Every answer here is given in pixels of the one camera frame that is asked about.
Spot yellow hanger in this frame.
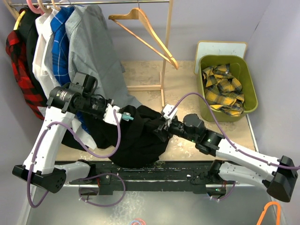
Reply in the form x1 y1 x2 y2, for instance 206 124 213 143
13 10 26 30

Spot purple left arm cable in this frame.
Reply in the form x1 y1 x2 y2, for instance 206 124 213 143
27 109 122 208

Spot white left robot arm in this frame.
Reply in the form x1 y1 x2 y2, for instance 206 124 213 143
12 72 133 193

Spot wooden hanger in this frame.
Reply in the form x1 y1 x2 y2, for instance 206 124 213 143
108 7 179 70

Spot grey hanging shirt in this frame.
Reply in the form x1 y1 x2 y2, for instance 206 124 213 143
65 5 141 107

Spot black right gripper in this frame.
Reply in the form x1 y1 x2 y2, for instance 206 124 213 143
152 116 197 143

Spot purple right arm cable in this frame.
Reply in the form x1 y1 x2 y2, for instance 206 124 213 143
167 92 300 170

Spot red black plaid shirt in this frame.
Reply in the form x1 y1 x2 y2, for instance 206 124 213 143
6 30 46 120

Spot teal plastic hanger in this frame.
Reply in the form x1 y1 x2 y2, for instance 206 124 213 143
122 112 134 121

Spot olive green plastic bin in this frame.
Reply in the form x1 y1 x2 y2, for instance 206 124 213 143
197 55 258 122

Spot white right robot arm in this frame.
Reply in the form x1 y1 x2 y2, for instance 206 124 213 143
154 114 298 203

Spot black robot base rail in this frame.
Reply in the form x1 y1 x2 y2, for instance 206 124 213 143
70 161 233 196

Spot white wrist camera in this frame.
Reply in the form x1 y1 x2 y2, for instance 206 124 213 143
103 104 122 125
161 104 178 126

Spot beige wooden hanger hook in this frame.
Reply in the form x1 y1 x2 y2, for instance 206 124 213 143
37 0 52 14

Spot yellow plaid shirt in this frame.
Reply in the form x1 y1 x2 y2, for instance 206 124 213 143
202 64 245 117

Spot blue checked hanging shirt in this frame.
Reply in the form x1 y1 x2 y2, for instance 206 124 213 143
50 6 94 139

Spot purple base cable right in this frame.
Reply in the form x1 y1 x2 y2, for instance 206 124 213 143
210 181 236 203

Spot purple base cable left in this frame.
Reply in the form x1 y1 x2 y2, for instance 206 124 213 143
78 172 126 208

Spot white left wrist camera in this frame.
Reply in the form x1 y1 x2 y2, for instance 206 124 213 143
103 104 122 125

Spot wooden clothes rack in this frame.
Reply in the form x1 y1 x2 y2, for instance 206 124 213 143
3 0 179 107

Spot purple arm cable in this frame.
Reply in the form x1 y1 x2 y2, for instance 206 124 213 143
27 109 122 208
167 92 300 170

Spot red blue hangers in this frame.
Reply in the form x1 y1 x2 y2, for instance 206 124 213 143
129 218 146 225

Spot white board behind bin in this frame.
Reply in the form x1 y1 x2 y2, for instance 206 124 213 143
194 40 248 75

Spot black hanging garment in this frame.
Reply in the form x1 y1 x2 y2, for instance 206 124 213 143
17 8 90 152

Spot pink hanger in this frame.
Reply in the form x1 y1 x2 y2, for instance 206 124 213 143
26 0 44 15

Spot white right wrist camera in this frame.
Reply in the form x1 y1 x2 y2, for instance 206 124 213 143
161 104 178 126

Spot orange plastic hanger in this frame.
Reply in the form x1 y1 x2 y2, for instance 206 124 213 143
255 201 281 225

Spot white hanging shirt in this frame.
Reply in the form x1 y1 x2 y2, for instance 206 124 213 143
32 9 96 150

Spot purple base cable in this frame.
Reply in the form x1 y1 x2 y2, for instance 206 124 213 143
78 172 126 208
210 181 236 203

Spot light wooden hanger hook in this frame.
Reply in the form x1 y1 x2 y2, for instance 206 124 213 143
51 0 60 11

